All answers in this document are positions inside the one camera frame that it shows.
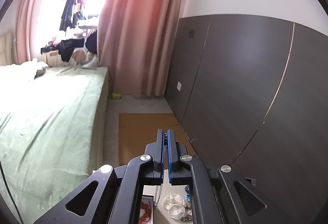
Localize pile of clothes on bed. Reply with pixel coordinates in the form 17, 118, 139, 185
41, 30, 98, 68

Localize flattened brown cardboard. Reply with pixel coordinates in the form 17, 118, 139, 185
118, 113, 196, 165

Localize white organza pouch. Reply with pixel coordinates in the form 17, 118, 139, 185
162, 193, 186, 220

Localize pink curtain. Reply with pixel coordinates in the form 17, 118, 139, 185
97, 0, 182, 96

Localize black jewelry box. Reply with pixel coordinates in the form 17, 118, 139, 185
138, 195, 155, 224

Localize silver chain necklace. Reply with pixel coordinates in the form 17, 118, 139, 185
154, 185, 163, 208

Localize black cable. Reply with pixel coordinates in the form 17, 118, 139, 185
0, 159, 22, 224

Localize green blanket bed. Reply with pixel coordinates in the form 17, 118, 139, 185
1, 67, 108, 223

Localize white wall socket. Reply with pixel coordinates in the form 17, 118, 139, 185
176, 81, 182, 92

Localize yellow green toy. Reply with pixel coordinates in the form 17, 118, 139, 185
111, 93, 122, 100

